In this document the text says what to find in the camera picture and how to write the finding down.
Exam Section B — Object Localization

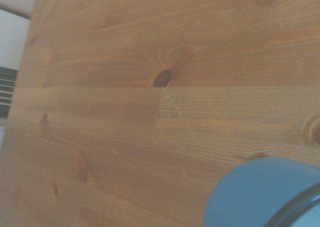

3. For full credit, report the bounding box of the blue enamel mug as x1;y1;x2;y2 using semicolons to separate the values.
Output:
202;156;320;227

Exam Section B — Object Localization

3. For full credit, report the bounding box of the black white striped grille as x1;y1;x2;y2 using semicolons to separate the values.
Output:
0;66;20;120

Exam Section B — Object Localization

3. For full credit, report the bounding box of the brown wooden trim strip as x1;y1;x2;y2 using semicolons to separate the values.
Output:
0;4;32;21

